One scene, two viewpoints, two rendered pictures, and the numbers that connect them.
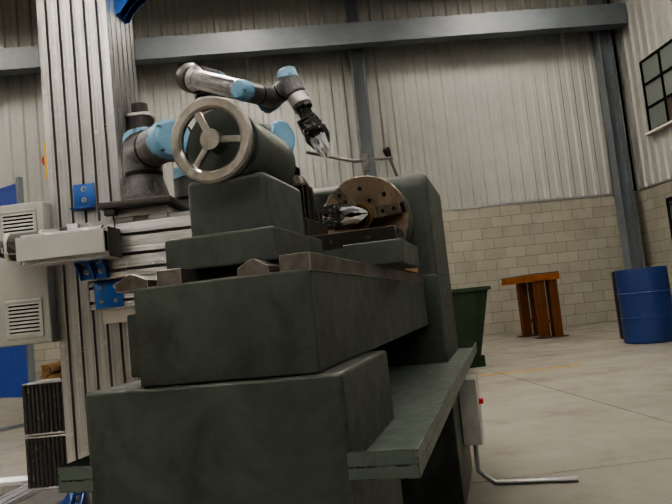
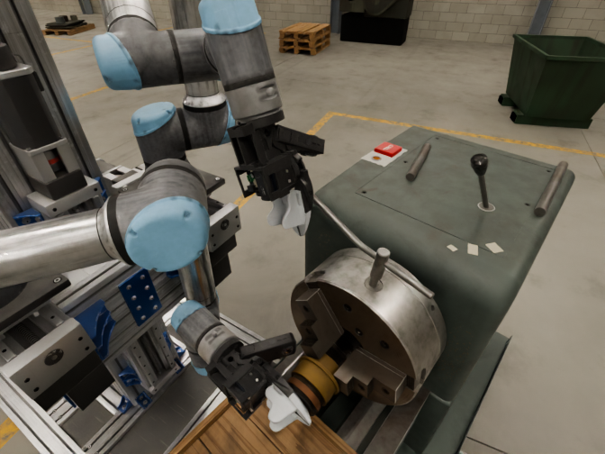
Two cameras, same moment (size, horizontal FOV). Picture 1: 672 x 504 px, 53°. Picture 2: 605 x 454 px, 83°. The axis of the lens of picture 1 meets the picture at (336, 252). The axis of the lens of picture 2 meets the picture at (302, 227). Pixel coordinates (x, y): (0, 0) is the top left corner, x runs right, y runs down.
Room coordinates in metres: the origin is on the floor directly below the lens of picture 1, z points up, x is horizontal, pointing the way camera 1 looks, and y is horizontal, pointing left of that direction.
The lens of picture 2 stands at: (1.98, -0.22, 1.71)
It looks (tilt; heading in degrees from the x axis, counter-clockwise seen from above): 39 degrees down; 28
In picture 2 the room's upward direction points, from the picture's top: straight up
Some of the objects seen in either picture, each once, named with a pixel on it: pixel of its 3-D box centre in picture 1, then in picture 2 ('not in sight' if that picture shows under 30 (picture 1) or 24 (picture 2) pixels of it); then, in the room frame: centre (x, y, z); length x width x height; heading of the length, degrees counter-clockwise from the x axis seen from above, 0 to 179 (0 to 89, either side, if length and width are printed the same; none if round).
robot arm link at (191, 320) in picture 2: not in sight; (197, 326); (2.26, 0.19, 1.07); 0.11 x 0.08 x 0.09; 76
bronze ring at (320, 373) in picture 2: (359, 216); (313, 381); (2.27, -0.09, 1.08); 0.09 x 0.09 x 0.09; 78
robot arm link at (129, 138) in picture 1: (143, 151); not in sight; (2.08, 0.57, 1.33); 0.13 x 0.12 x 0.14; 43
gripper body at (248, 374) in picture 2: (322, 218); (242, 375); (2.21, 0.03, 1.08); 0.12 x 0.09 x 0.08; 76
